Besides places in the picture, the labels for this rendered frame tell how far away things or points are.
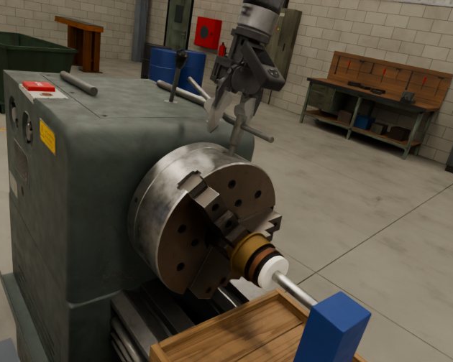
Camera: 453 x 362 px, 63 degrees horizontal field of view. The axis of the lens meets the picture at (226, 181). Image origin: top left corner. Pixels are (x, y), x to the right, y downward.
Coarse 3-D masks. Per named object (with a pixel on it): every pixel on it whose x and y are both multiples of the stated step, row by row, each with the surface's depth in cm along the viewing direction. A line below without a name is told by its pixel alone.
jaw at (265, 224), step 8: (272, 208) 85; (248, 216) 80; (256, 216) 80; (264, 216) 81; (272, 216) 81; (280, 216) 81; (248, 224) 77; (256, 224) 78; (264, 224) 78; (272, 224) 78; (248, 232) 75; (264, 232) 75; (272, 232) 78; (272, 240) 79
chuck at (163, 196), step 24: (168, 168) 72; (192, 168) 70; (216, 168) 69; (240, 168) 73; (168, 192) 68; (240, 192) 76; (264, 192) 81; (144, 216) 70; (168, 216) 66; (192, 216) 70; (240, 216) 79; (144, 240) 71; (168, 240) 68; (192, 240) 72; (216, 240) 82; (168, 264) 71; (192, 264) 75; (168, 288) 74
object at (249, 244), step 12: (252, 240) 69; (264, 240) 69; (228, 252) 72; (240, 252) 68; (252, 252) 67; (264, 252) 66; (276, 252) 67; (240, 264) 67; (252, 264) 66; (264, 264) 65; (252, 276) 66
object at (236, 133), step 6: (240, 114) 73; (240, 120) 73; (246, 120) 73; (234, 126) 74; (234, 132) 74; (240, 132) 74; (234, 138) 74; (240, 138) 74; (234, 144) 74; (234, 150) 75
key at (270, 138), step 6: (192, 78) 89; (192, 84) 87; (198, 90) 85; (204, 96) 83; (228, 120) 76; (234, 120) 75; (240, 126) 73; (246, 126) 72; (252, 132) 70; (258, 132) 69; (264, 138) 68; (270, 138) 66
